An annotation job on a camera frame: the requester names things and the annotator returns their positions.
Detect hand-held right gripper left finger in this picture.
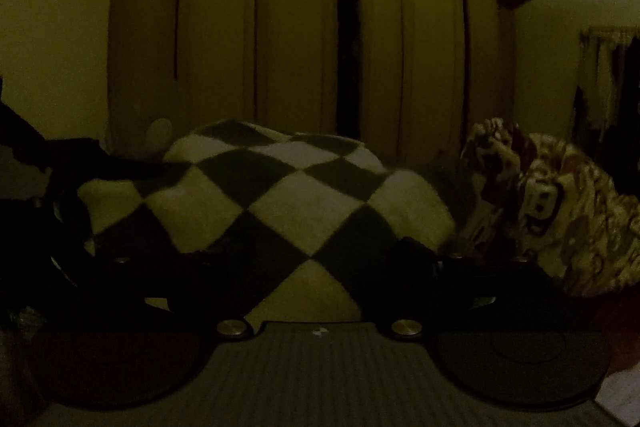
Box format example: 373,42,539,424
112,252,253,338

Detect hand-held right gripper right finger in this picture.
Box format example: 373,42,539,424
387,236,546,339

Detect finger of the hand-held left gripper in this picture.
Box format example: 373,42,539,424
47,138,193,182

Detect black and white checkered cloth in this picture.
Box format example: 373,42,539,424
77,119,478,324

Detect hanging clothes on rack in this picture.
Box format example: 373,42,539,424
570,26,640,172

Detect pale round object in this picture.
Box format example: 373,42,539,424
146,118,174,152

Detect patterned brown and cream blanket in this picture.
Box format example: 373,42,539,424
457,117,640,299

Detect dark red cloth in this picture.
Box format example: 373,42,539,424
590,292,640,380

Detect white printed bed sheet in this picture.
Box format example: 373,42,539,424
597,374,640,425

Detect wooden wardrobe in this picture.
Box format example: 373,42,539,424
106,0,557,158

